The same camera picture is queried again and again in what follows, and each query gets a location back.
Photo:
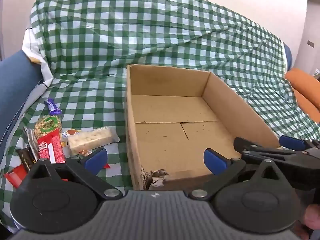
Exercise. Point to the plain red snack packet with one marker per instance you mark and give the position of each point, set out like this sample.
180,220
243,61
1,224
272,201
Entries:
16,175

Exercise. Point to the red biscuit pack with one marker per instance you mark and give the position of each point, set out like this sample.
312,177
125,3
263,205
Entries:
50,147

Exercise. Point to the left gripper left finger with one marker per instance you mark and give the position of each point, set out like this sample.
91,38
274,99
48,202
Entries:
56,198

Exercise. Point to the yellow snack packet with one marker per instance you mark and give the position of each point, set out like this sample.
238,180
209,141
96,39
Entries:
65,134

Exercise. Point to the silver foil snack packet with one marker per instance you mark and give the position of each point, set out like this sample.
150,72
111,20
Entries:
32,141

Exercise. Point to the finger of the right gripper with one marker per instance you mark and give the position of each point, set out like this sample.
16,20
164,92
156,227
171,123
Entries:
297,144
241,144

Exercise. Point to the green white checkered cloth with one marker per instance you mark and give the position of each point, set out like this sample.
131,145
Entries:
88,45

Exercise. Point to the person's right hand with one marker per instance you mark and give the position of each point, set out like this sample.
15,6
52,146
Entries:
309,220

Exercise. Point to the dark brown chocolate bar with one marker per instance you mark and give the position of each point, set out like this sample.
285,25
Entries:
26,157

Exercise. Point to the orange cushion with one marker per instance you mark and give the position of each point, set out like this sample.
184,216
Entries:
306,85
307,107

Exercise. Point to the wall switch plate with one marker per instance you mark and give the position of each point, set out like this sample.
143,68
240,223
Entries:
310,43

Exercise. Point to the round puffed grain cake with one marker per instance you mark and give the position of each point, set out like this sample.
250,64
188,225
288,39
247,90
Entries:
47,124

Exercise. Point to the white rice cracker pack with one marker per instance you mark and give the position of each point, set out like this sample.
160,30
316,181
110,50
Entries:
83,142

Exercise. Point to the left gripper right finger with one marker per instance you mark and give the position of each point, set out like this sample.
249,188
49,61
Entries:
260,201

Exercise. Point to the open cardboard box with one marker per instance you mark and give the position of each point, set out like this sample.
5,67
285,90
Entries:
173,115

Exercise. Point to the purple candy wrapper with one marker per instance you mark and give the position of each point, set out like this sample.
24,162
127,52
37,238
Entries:
53,109

